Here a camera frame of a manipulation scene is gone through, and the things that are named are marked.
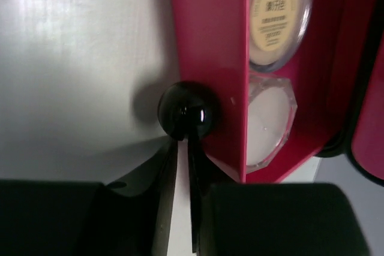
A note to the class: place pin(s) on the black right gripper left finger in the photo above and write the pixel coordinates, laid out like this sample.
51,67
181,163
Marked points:
129,216

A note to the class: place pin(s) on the clear octagonal powder jar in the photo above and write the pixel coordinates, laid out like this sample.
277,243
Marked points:
272,108

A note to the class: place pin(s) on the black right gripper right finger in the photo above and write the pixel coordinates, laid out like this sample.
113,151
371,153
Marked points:
229,218

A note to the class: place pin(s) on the round powder jar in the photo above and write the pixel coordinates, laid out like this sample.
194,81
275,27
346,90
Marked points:
276,30

